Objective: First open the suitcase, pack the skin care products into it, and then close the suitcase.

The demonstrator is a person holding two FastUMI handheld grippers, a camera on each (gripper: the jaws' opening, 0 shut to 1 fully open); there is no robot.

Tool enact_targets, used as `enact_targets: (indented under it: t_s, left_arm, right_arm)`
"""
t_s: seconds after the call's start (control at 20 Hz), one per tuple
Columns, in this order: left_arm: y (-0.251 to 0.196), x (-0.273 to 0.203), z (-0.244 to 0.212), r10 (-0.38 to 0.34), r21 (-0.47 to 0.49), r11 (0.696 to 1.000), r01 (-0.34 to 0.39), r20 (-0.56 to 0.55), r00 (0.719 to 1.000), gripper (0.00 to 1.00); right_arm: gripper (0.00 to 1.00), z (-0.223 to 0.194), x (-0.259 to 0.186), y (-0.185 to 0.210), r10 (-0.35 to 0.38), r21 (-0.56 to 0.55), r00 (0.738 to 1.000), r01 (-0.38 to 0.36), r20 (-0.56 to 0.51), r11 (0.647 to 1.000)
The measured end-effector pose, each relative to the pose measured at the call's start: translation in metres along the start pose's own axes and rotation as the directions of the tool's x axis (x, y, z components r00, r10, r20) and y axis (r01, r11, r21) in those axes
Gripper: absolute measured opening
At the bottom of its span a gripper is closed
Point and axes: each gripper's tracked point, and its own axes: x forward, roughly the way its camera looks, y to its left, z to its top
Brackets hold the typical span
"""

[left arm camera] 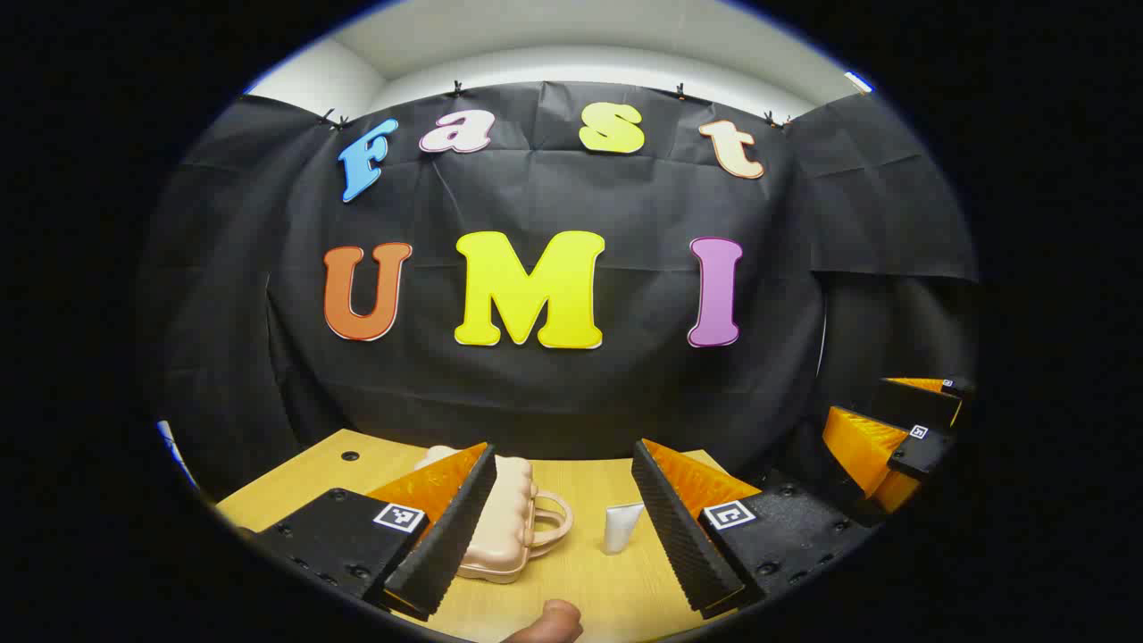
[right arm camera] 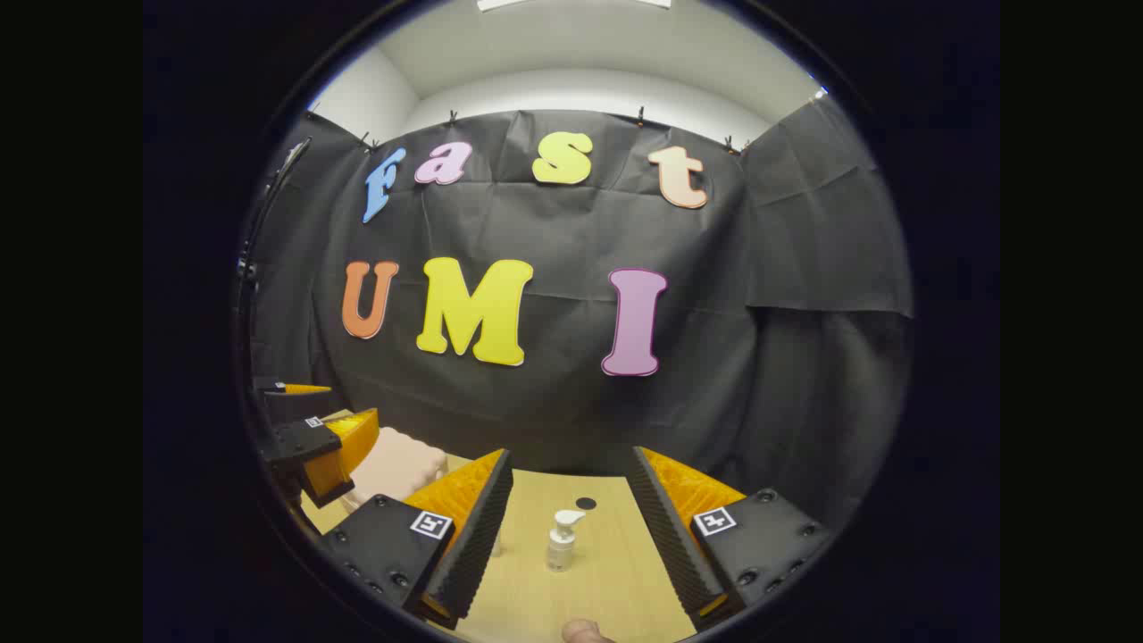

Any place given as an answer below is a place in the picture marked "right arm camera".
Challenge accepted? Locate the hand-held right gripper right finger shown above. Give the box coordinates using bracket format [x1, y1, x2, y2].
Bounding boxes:
[630, 446, 833, 630]

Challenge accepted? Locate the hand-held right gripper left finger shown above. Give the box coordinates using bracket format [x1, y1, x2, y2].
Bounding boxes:
[320, 448, 515, 630]

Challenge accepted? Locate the white pump bottle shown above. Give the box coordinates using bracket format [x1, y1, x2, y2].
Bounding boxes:
[546, 509, 587, 573]

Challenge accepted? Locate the pink suitcase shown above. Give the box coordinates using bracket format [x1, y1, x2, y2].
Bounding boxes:
[344, 426, 449, 516]

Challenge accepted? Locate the black backdrop cloth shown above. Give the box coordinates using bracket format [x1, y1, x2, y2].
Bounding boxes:
[241, 94, 916, 537]

